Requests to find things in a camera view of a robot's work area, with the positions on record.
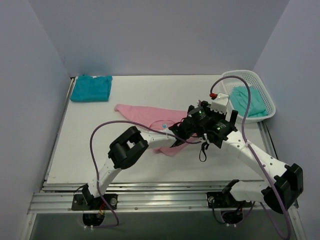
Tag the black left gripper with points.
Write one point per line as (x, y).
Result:
(178, 136)

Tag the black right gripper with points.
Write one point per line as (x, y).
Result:
(204, 104)

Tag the pink t-shirt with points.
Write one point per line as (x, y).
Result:
(152, 117)

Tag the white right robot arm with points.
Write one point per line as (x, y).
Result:
(282, 183)

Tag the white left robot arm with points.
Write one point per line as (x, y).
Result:
(126, 149)

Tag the mint green t-shirt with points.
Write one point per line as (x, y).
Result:
(239, 98)

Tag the teal folded t-shirt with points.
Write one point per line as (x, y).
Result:
(89, 89)

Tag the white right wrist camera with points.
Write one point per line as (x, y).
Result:
(219, 102)

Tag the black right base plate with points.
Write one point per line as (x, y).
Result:
(217, 199)

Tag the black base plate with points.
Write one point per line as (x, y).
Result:
(79, 203)
(217, 199)

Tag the aluminium rail frame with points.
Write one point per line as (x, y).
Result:
(133, 197)

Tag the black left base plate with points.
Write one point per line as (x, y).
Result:
(79, 203)

